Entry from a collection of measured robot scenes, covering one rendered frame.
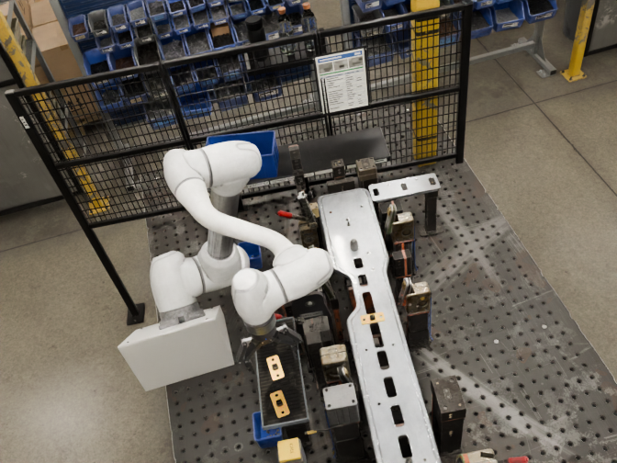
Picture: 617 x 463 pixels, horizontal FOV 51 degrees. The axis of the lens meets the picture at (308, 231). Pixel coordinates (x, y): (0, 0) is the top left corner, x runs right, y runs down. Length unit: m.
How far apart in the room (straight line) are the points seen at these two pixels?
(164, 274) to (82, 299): 1.61
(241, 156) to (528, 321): 1.31
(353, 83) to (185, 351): 1.31
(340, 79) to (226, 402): 1.40
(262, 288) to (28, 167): 2.94
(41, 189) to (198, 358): 2.28
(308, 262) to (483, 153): 2.81
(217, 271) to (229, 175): 0.54
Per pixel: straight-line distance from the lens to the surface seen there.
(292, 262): 1.73
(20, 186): 4.51
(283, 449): 1.91
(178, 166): 2.05
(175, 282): 2.51
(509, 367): 2.56
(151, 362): 2.53
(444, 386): 2.12
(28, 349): 4.02
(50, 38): 5.07
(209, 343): 2.48
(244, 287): 1.66
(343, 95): 2.85
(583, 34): 4.94
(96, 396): 3.64
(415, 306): 2.35
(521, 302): 2.73
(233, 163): 2.09
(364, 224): 2.58
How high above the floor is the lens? 2.89
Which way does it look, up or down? 47 degrees down
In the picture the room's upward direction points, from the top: 11 degrees counter-clockwise
